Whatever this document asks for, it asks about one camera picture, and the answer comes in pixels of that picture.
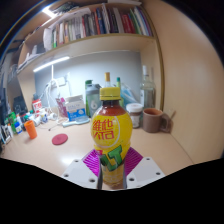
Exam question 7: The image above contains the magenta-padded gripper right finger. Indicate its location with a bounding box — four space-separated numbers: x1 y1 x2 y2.
122 146 166 190

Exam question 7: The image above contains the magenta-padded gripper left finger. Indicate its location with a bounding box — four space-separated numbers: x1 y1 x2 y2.
61 148 104 191

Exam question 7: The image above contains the yellow drink bottle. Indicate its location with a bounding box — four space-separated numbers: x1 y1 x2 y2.
90 86 134 190

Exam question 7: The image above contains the flat round red coaster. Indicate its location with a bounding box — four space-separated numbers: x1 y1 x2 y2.
51 133 69 146

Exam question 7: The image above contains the light blue hairbrush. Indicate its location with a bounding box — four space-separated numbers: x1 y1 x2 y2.
61 117 90 128

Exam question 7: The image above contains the brown ceramic mug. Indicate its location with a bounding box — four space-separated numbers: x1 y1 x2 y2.
142 107 172 134

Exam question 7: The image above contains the white-lidded brown jar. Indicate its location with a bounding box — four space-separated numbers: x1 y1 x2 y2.
125 102 144 129

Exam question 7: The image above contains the blue and white carton box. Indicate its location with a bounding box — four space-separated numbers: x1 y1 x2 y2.
64 94 88 123

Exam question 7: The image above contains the orange plastic cup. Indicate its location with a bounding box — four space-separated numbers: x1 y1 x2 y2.
23 119 38 140

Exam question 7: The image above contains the pink snack bag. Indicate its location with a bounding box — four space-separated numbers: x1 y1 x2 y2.
55 96 69 118

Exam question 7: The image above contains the grey shaker bottle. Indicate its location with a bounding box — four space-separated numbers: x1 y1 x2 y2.
85 83 102 118

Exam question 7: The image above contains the blue-capped white bottle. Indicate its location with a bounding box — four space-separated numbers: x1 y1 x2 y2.
13 120 23 135

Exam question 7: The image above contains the clear glass bottle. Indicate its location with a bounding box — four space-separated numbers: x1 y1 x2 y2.
139 64 157 109

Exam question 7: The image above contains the green plastic container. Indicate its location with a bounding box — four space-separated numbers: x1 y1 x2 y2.
8 111 18 131

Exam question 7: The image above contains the green glass bottle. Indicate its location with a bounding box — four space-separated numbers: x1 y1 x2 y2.
84 79 94 116

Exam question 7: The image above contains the white power strip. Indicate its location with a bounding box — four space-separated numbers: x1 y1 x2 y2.
49 77 68 88

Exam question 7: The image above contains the green-capped slim bottle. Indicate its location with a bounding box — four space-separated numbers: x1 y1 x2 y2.
115 76 126 108

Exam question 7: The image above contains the yellow-capped glass bottle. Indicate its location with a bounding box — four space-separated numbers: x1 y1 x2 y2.
103 71 112 88

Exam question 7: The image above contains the white under-shelf light bar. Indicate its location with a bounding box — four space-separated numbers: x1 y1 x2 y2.
32 55 71 73

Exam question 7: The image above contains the wooden shelf unit with books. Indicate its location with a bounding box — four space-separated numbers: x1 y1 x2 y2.
16 0 165 111

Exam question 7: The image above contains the ceiling light tube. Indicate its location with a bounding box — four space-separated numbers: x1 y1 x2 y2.
41 6 56 18

